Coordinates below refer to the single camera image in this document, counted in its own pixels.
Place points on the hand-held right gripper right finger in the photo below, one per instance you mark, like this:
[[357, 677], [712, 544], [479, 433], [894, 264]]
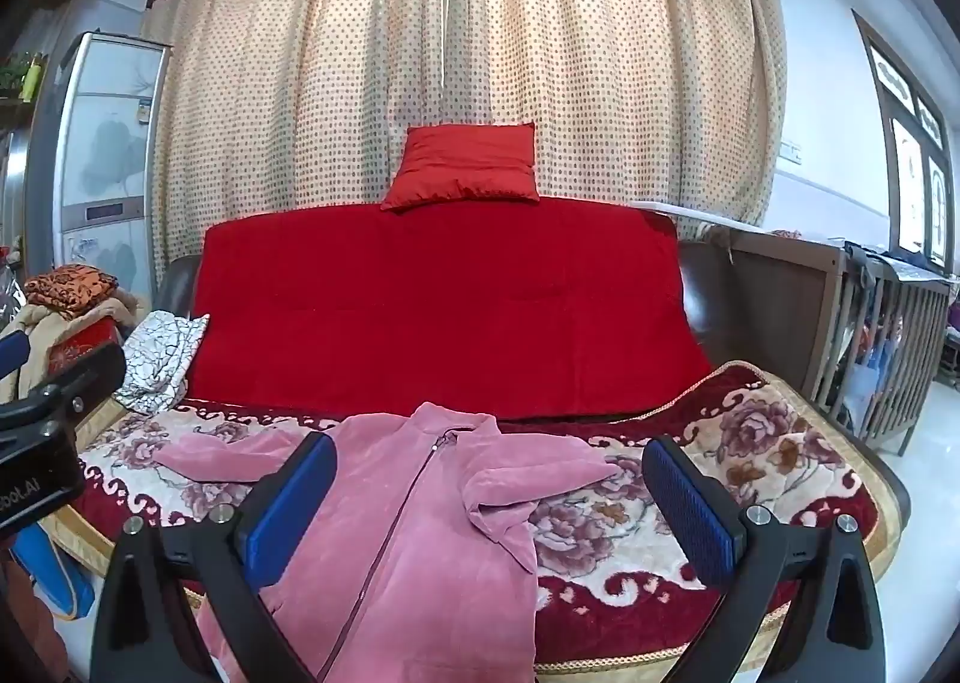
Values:
[[690, 510]]

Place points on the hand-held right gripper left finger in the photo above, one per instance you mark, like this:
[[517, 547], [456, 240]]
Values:
[[289, 510]]

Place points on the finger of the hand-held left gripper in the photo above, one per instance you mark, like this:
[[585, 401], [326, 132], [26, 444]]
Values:
[[86, 372], [13, 355]]

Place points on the pink zip jacket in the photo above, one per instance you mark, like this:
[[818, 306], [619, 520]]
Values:
[[420, 540]]

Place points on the white black-patterned cloth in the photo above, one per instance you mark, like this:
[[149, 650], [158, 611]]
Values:
[[161, 361]]

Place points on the orange patterned cloth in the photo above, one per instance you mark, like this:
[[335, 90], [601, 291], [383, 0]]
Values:
[[71, 289]]

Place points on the floral plush blanket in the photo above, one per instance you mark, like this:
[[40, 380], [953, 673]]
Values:
[[750, 443]]

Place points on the white standing air conditioner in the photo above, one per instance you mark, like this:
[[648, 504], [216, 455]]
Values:
[[109, 151]]

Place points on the wooden crib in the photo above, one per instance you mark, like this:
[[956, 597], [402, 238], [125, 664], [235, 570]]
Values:
[[787, 308]]

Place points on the red blanket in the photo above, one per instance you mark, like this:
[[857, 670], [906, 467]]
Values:
[[450, 308]]

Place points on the green bottle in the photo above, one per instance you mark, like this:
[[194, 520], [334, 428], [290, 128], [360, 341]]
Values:
[[32, 77]]

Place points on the white window sill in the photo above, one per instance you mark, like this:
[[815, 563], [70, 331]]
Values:
[[697, 211]]

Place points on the dark cloth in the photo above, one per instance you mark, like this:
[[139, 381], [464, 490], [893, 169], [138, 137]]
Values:
[[892, 257]]

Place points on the beige dotted curtain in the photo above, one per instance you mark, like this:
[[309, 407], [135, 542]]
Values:
[[615, 76], [300, 91]]

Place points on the red pillow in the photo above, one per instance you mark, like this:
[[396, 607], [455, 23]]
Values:
[[465, 166]]

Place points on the brown framed window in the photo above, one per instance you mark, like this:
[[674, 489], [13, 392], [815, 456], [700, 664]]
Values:
[[911, 151]]

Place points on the white wall socket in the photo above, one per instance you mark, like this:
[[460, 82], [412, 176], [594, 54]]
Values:
[[790, 152]]

